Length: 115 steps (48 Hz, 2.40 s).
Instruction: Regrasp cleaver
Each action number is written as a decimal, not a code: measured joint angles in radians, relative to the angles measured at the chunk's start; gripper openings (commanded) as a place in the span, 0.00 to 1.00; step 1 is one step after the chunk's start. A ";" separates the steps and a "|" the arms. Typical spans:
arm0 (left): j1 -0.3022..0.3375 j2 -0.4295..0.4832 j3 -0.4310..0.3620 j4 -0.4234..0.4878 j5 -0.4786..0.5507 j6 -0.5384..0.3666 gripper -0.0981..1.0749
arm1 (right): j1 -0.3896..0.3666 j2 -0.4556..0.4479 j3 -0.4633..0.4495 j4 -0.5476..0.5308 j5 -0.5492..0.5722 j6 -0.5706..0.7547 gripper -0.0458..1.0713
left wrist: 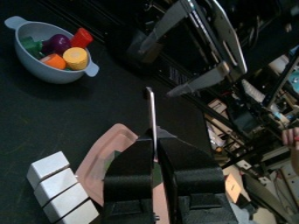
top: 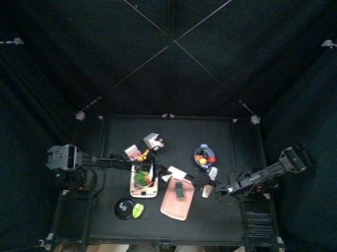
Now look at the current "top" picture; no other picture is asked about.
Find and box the yellow toy banana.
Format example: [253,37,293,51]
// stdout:
[135,150,150,162]

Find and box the white printed label sheet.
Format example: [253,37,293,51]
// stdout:
[244,211,275,239]

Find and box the white and pink box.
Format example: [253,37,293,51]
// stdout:
[125,144,144,160]

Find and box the toy cleaver black handle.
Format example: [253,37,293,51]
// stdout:
[168,165,189,199]

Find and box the pink cutting board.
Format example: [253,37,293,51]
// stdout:
[160,177,197,221]

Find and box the blue bowl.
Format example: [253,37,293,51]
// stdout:
[194,143,217,168]

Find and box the green toy vegetable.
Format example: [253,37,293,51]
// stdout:
[133,170,150,188]

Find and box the white grey cube box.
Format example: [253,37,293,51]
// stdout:
[142,132,166,152]

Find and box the beige wooden block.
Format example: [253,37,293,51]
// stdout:
[202,184,214,199]

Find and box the lime green toy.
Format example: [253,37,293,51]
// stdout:
[131,203,145,220]

